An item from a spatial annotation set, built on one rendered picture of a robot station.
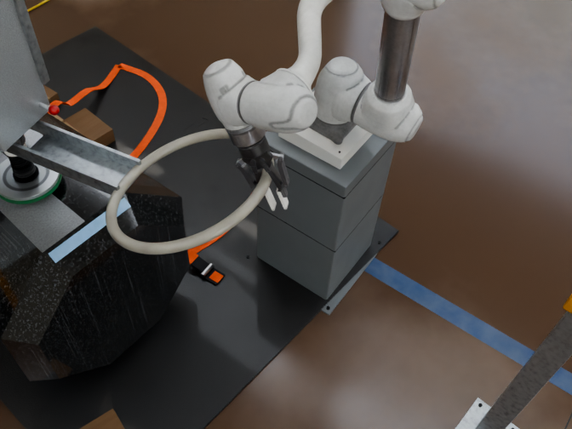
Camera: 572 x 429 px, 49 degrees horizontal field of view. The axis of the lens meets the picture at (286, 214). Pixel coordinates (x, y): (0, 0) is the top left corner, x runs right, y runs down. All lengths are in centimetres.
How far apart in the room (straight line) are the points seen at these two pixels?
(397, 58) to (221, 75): 66
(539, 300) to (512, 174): 79
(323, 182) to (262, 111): 97
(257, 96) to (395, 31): 60
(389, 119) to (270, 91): 82
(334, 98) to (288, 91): 86
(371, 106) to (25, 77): 106
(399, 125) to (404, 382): 115
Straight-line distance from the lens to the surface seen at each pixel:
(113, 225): 172
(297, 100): 133
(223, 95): 144
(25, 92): 199
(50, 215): 221
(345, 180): 226
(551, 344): 207
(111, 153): 194
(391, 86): 202
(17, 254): 221
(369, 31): 435
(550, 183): 365
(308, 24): 156
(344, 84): 217
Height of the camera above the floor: 248
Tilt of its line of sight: 52 degrees down
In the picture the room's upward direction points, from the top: 4 degrees clockwise
